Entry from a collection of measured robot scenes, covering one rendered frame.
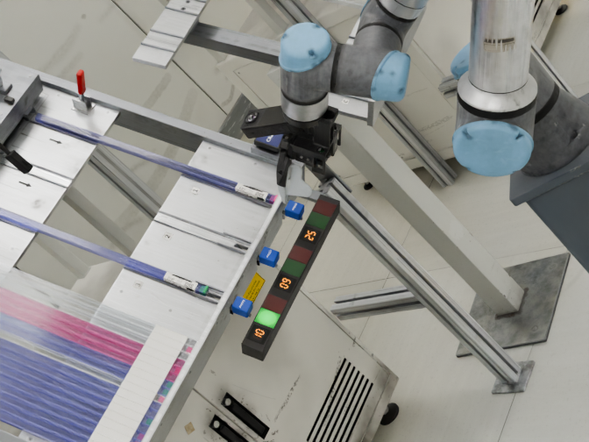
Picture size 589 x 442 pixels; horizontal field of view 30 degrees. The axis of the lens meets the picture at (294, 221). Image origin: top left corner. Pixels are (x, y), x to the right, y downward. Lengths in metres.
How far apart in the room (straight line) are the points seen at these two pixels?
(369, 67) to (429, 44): 1.25
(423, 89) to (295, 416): 1.00
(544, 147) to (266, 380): 0.84
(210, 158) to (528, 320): 0.85
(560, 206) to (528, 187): 0.07
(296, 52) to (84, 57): 2.64
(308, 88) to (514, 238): 1.21
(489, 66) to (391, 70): 0.15
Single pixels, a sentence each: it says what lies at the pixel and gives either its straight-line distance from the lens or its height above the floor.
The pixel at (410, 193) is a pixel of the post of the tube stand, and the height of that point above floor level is 0.42.
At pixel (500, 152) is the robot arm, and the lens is 1.64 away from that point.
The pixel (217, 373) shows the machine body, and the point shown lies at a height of 0.49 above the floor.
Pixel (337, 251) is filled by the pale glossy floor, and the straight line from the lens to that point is 3.30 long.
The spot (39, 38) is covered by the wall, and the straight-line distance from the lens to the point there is 4.14.
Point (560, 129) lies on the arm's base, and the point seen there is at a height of 0.60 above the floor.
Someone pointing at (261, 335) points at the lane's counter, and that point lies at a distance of 1.87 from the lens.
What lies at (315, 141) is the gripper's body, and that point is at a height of 0.83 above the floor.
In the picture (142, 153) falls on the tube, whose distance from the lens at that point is 2.07.
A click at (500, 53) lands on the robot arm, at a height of 0.84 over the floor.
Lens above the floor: 1.51
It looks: 25 degrees down
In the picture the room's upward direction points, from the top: 46 degrees counter-clockwise
